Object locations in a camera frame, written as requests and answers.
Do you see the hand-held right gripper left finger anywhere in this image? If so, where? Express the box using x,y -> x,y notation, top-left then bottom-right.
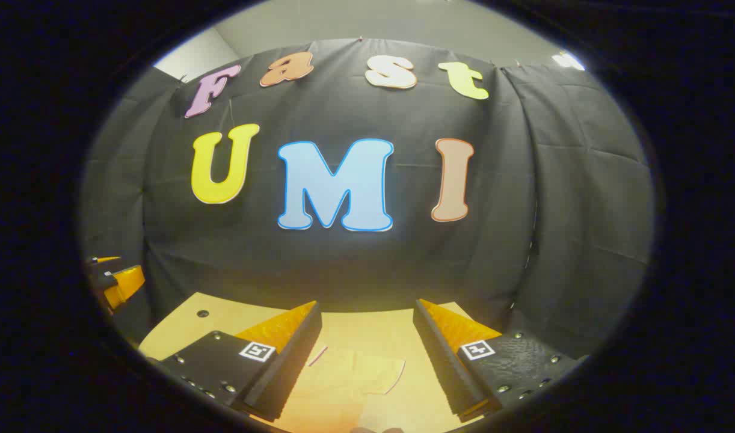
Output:
145,300 -> 323,423

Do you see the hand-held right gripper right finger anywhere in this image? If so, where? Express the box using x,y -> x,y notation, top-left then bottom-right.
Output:
413,298 -> 588,423

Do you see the orange T-shirt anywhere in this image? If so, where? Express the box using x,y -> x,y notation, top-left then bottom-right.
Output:
281,344 -> 406,433

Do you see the black backdrop cloth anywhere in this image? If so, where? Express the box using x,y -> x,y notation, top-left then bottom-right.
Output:
81,37 -> 656,361

